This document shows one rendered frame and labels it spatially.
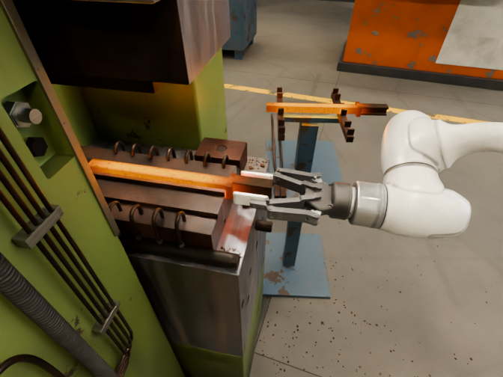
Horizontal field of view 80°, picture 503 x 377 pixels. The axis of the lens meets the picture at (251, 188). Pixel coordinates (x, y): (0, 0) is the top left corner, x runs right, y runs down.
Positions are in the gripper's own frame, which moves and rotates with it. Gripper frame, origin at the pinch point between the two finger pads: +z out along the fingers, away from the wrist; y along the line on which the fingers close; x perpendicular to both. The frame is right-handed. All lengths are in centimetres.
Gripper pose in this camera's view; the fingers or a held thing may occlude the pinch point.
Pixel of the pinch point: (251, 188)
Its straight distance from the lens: 63.3
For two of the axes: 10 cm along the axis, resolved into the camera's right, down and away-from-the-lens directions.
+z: -9.8, -1.4, 1.5
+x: 0.0, -7.4, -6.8
